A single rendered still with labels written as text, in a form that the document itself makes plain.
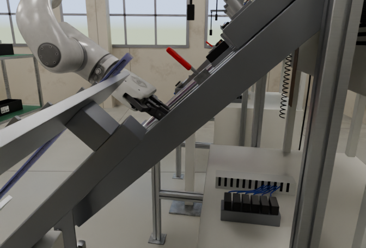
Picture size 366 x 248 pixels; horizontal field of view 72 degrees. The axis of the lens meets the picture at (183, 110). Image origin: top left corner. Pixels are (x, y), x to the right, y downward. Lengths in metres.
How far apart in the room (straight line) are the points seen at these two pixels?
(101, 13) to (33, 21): 3.80
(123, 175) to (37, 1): 0.38
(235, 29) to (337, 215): 0.64
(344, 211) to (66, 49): 0.86
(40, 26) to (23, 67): 4.63
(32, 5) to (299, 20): 0.48
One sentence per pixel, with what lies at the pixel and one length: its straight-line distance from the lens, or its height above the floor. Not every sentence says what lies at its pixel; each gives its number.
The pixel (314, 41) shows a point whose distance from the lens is 0.93.
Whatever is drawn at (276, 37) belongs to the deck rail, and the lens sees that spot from 0.47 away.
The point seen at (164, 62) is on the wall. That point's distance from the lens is 4.42.
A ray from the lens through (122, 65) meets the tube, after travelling 0.41.
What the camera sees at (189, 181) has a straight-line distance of 1.76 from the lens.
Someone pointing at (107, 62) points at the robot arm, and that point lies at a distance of 0.59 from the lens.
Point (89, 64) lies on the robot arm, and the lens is 0.60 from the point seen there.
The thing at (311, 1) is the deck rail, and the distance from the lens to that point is 0.49.
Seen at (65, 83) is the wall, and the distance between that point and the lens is 4.90.
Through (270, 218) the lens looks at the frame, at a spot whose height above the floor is 0.65.
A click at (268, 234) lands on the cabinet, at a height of 0.62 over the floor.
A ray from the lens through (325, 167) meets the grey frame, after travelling 0.50.
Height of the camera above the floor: 1.10
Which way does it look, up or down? 15 degrees down
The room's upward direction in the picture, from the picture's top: 1 degrees clockwise
